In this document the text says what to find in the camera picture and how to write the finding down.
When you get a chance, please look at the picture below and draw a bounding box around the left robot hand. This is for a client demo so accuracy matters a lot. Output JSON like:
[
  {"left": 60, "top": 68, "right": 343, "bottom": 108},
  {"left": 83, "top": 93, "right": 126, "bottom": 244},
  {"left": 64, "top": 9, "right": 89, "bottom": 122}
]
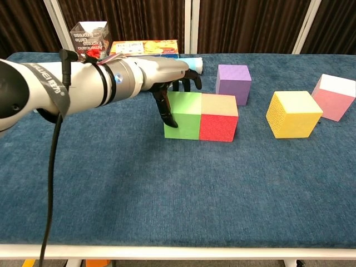
[{"left": 139, "top": 55, "right": 203, "bottom": 128}]

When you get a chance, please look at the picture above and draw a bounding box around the green cube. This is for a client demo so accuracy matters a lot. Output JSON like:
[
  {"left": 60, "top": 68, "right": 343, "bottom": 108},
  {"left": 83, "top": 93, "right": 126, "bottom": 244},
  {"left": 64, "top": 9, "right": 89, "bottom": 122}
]
[{"left": 163, "top": 91, "right": 203, "bottom": 140}]

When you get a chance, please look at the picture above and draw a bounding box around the purple cube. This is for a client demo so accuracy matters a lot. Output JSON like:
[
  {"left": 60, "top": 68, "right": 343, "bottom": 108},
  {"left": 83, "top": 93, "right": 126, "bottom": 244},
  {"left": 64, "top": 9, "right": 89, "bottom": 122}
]
[{"left": 215, "top": 64, "right": 253, "bottom": 107}]

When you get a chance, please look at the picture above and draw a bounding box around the yellow cube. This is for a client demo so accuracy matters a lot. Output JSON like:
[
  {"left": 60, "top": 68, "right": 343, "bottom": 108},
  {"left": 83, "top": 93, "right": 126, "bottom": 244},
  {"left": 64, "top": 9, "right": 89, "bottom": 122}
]
[{"left": 265, "top": 91, "right": 324, "bottom": 139}]

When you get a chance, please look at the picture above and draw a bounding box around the pink cube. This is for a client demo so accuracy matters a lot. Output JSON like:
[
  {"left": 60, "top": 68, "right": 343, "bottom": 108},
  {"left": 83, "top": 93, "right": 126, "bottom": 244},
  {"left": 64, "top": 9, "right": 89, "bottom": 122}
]
[{"left": 310, "top": 73, "right": 356, "bottom": 122}]

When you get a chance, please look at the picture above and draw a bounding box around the red cube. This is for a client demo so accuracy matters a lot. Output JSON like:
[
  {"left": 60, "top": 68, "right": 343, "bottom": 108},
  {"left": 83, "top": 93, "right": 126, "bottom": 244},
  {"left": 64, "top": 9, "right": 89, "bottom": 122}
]
[{"left": 198, "top": 93, "right": 239, "bottom": 143}]

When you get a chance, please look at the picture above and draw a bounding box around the orange cracker box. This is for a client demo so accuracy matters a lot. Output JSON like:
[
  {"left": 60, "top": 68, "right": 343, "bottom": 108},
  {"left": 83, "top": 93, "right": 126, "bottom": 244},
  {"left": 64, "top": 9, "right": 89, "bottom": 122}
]
[{"left": 108, "top": 39, "right": 180, "bottom": 60}]

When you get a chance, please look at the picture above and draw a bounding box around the white and cyan tube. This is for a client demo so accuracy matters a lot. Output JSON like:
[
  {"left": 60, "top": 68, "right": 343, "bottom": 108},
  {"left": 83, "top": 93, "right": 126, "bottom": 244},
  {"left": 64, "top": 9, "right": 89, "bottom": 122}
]
[{"left": 177, "top": 57, "right": 204, "bottom": 75}]

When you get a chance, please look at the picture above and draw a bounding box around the brown curtain partition panel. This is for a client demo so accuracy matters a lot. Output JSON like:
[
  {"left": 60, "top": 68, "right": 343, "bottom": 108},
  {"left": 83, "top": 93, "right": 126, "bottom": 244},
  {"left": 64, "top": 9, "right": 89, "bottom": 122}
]
[
  {"left": 44, "top": 0, "right": 192, "bottom": 54},
  {"left": 0, "top": 0, "right": 70, "bottom": 61},
  {"left": 191, "top": 0, "right": 320, "bottom": 55},
  {"left": 291, "top": 0, "right": 356, "bottom": 55}
]

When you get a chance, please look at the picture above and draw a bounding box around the clear coffee capsule box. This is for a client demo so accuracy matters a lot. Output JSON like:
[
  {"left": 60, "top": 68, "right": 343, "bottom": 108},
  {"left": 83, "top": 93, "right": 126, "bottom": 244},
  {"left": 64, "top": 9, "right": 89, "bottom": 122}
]
[{"left": 69, "top": 21, "right": 113, "bottom": 61}]

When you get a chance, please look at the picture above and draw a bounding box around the blue table cloth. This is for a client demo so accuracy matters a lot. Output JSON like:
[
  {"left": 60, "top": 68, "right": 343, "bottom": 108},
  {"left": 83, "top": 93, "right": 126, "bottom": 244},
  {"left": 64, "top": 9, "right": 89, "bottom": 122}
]
[{"left": 0, "top": 52, "right": 356, "bottom": 248}]

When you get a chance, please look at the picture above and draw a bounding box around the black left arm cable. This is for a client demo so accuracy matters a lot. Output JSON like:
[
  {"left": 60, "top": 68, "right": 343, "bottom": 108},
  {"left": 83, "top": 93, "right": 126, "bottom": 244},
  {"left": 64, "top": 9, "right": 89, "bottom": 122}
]
[{"left": 38, "top": 49, "right": 80, "bottom": 267}]

